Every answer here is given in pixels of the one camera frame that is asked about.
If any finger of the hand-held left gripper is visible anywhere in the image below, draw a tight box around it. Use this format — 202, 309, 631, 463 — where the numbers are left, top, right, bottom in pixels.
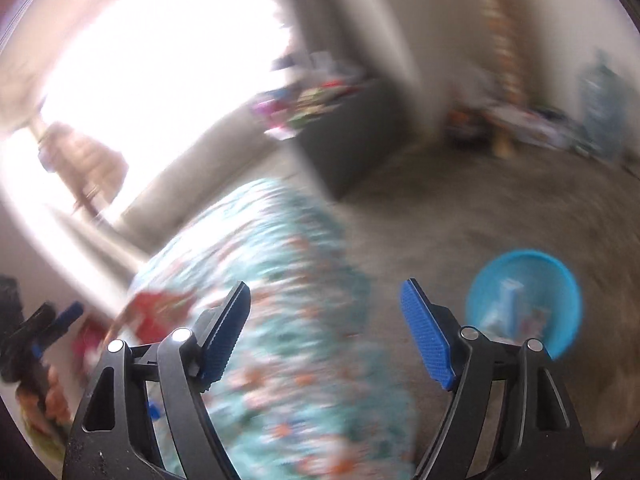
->
22, 301, 84, 358

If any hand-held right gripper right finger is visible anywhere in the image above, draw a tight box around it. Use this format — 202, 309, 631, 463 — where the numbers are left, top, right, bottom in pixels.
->
399, 278, 589, 480

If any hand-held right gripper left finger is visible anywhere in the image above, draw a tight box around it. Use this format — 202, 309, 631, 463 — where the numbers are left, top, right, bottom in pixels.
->
62, 281, 252, 480

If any blue plastic basket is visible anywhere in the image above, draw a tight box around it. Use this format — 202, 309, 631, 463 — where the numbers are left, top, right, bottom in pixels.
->
465, 250, 584, 362

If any person's left hand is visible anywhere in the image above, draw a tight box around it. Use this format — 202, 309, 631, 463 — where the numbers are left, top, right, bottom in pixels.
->
16, 366, 72, 427

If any small red packet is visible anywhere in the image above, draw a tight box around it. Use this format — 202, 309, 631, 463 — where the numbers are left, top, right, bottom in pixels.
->
71, 319, 110, 367

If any red snack packet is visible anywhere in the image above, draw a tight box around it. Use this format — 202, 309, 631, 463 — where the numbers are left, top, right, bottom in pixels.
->
126, 291, 197, 347

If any floral printed blanket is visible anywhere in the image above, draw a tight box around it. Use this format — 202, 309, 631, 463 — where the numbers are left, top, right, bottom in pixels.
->
125, 177, 420, 480

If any white carton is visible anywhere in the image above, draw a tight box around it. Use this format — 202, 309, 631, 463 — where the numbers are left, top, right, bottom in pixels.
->
492, 279, 527, 333

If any brown hanging cloth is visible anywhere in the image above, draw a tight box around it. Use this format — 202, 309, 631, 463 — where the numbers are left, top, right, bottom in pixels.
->
37, 121, 130, 212

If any grey cabinet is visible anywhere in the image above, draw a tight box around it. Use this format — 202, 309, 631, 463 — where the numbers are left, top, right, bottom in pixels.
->
294, 79, 407, 200

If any pile of assorted packets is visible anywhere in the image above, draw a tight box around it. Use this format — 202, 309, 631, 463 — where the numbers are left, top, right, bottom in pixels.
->
254, 51, 372, 142

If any empty blue water bottle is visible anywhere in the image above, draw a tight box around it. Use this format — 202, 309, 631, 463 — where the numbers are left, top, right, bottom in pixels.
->
578, 49, 632, 162

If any tall printed carton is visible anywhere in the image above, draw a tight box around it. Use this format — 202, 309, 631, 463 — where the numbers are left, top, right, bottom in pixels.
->
469, 0, 529, 105

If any grey curtain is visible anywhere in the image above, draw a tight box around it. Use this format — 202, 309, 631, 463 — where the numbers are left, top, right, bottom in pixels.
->
277, 0, 422, 111

